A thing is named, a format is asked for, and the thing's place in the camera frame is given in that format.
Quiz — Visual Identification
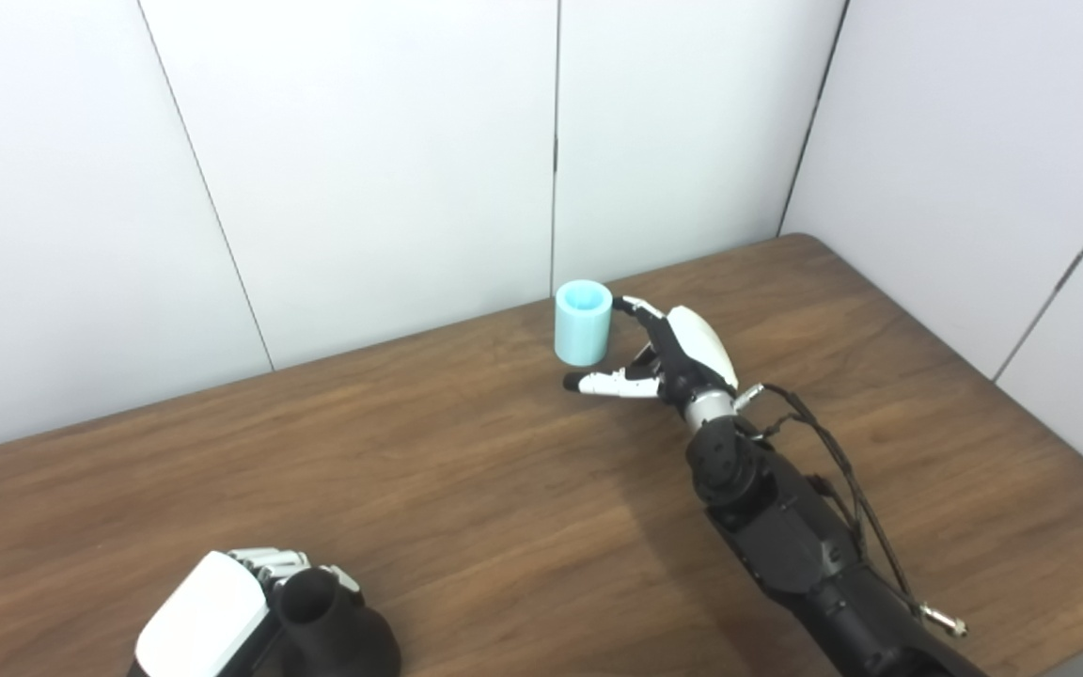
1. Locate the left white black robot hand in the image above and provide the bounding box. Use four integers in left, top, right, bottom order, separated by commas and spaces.
128, 548, 364, 677

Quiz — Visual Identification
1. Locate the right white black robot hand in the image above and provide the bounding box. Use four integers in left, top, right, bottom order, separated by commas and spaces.
563, 296, 740, 410

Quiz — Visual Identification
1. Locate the light-blue hose cylinder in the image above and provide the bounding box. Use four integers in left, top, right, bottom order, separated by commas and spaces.
555, 279, 614, 367

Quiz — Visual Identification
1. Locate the black flared nozzle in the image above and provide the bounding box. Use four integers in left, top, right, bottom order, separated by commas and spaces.
264, 567, 401, 677

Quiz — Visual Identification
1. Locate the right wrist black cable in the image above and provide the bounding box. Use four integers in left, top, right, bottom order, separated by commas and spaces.
734, 383, 967, 638

